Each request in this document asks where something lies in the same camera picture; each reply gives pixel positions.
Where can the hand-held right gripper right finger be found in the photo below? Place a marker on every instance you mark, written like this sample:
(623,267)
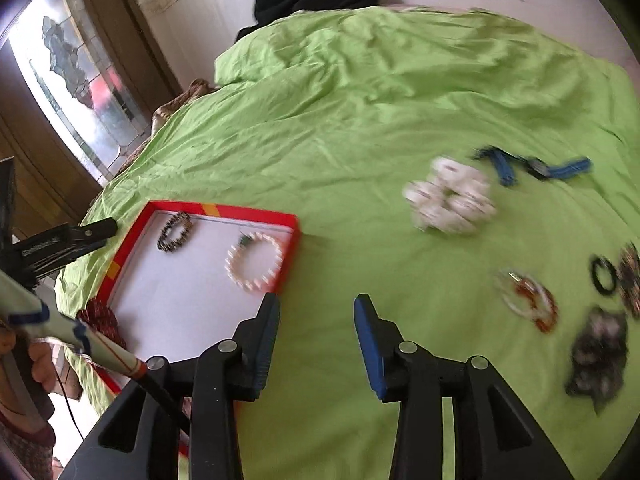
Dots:
(369,350)

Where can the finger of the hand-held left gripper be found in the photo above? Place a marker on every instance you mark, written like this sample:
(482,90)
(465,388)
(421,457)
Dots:
(85,237)

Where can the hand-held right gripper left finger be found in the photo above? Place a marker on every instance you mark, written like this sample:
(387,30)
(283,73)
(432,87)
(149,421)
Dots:
(265,345)

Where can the dark red dotted scrunchie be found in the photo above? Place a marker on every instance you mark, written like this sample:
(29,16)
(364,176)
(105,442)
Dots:
(100,317)

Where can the red cardboard box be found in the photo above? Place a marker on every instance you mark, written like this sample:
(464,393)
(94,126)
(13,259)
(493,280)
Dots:
(175,285)

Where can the white scrunchie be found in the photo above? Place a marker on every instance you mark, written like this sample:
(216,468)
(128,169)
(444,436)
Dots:
(430,212)

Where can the grey scrunchie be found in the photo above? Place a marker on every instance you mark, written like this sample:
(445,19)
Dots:
(597,350)

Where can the black hair claw clips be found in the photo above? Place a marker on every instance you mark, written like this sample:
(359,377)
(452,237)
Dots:
(631,280)

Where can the person's left hand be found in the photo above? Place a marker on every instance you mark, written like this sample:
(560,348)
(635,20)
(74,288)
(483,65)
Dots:
(42,367)

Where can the wooden door with leaded glass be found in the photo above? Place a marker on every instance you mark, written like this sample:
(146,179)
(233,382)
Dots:
(75,75)

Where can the brown patterned blanket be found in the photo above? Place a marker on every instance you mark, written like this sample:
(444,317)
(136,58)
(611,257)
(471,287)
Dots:
(170,106)

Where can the patterned garment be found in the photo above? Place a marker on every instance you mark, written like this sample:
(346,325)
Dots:
(22,442)

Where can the green bed sheet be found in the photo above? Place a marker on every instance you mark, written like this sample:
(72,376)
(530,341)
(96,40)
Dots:
(350,135)

